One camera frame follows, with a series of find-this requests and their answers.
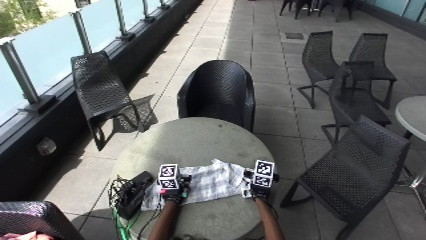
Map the person's left hand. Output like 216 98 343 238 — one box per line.
158 174 193 205

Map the person's right hand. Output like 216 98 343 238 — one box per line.
242 168 281 203

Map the white checked cloth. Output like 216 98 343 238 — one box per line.
140 158 254 212

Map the white marker cube right glove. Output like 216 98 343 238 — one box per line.
250 159 277 189

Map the white marker cube glove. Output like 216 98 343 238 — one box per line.
250 159 277 189
157 163 181 191

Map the white marker cube left glove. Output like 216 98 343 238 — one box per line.
157 163 181 191

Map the black electronics box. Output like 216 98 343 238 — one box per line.
116 171 156 221

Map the black mesh chair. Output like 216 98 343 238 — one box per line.
278 115 411 240
70 50 154 152
319 60 394 144
347 32 398 110
295 30 342 110

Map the black woven armchair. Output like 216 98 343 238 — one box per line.
176 59 257 133
0 200 85 240

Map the pink cloth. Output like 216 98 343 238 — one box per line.
0 231 54 240

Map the round grey side table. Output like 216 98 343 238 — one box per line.
394 95 426 143

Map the frosted glass railing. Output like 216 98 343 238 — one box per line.
0 0 178 126

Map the black cable bundle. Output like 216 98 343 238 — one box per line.
108 176 134 214

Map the green cable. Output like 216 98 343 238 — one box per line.
110 189 144 240

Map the grey wall light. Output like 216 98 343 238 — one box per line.
36 136 58 157

